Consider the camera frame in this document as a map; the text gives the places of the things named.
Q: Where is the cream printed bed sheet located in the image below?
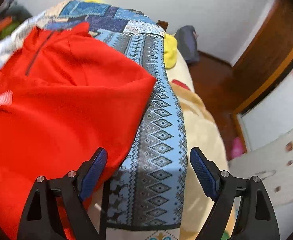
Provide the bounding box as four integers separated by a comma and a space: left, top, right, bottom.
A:
106, 62, 237, 240

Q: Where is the white cardboard box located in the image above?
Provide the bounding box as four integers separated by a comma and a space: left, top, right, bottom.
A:
228, 126, 293, 208

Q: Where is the blue patchwork blanket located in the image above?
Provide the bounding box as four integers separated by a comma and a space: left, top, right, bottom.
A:
0, 0, 189, 230

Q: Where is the green patterned cloth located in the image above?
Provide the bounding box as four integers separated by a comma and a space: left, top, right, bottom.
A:
0, 21, 22, 38

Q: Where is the yellow bed sheet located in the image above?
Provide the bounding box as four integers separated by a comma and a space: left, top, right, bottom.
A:
163, 34, 178, 69

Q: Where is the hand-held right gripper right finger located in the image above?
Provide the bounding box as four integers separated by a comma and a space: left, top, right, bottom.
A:
190, 147, 281, 240

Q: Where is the pink round object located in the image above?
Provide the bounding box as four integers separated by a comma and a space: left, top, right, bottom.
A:
232, 137, 247, 157

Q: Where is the red zip jacket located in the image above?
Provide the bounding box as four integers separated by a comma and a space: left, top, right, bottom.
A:
0, 21, 157, 240

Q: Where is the dark grey bag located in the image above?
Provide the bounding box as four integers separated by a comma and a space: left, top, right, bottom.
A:
174, 25, 200, 64

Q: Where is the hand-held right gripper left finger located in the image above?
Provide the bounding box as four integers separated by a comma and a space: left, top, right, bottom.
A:
16, 147, 108, 240

